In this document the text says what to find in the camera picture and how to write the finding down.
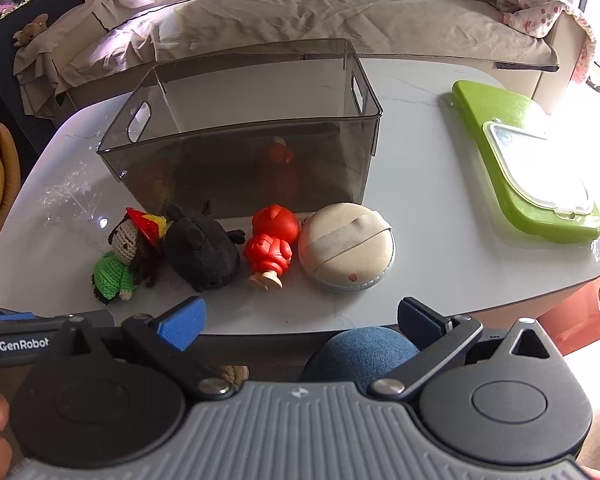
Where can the green plastic tray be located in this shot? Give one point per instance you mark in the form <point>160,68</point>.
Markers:
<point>485,110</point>

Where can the red floor mat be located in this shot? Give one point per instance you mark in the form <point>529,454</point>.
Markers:
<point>575,310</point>

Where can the beige covered sofa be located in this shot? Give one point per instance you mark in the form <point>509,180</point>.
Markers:
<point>280,10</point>

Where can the round white powder puff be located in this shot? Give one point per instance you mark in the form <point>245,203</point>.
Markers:
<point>340,260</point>

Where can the black plush toy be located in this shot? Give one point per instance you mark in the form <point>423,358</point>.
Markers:
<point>200,255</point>

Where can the crochet doll with red hat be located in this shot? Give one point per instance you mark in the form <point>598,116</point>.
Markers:
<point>112,277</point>

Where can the small brown plush toy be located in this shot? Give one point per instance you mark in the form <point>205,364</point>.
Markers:
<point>30,30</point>

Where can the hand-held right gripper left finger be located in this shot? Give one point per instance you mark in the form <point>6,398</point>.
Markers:
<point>182,322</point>

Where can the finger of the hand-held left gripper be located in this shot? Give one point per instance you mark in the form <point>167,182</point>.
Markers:
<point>10,316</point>

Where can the white marble desktop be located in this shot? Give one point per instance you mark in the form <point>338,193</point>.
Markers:
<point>430,270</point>

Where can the pink floral cloth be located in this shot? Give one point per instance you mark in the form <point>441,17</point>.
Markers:
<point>530,10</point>

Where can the black cabinet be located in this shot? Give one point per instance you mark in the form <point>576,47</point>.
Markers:
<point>0,75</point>

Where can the red plastic figurine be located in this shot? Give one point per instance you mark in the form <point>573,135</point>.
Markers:
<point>267,255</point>

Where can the person's denim-clad knee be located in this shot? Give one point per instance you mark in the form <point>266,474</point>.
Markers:
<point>355,355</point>

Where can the transparent grey storage box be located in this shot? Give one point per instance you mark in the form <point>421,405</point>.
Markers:
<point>230,180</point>

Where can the clear plastic container lid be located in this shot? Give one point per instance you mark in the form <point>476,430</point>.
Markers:
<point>530,160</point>

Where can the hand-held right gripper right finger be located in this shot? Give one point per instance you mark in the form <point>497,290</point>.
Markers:
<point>422,320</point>

